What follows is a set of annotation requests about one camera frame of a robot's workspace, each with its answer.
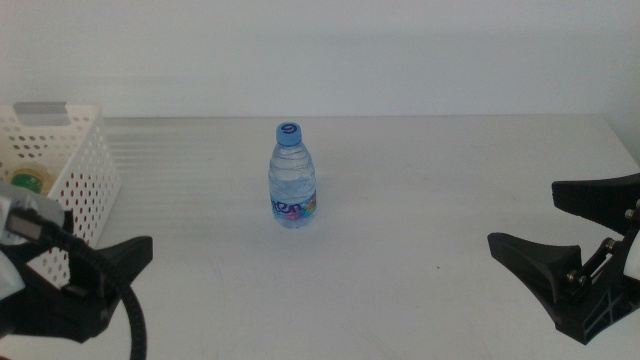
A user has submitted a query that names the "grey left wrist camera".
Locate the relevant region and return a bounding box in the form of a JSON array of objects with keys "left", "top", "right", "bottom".
[{"left": 0, "top": 180, "right": 66, "bottom": 246}]

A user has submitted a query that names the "black left camera cable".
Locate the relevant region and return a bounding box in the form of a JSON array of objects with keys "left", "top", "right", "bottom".
[{"left": 9, "top": 209, "right": 147, "bottom": 360}]

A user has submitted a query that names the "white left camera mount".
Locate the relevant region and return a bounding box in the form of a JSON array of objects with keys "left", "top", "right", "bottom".
[{"left": 0, "top": 247, "right": 26, "bottom": 301}]

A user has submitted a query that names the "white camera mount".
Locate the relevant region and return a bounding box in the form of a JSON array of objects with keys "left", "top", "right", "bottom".
[
  {"left": 0, "top": 247, "right": 26, "bottom": 301},
  {"left": 624, "top": 232, "right": 640, "bottom": 279}
]

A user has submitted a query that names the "yellow juice bottle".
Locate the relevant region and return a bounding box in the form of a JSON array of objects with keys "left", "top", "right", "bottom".
[{"left": 4, "top": 162, "right": 59, "bottom": 197}]

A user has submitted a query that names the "clear water bottle blue cap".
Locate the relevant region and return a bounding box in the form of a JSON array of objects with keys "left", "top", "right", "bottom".
[{"left": 267, "top": 121, "right": 318, "bottom": 230}]

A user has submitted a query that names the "white perforated plastic basket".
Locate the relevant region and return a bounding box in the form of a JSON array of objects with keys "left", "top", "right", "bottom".
[{"left": 0, "top": 101, "right": 123, "bottom": 291}]

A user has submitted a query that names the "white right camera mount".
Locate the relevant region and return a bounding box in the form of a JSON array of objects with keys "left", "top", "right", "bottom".
[{"left": 624, "top": 232, "right": 640, "bottom": 279}]

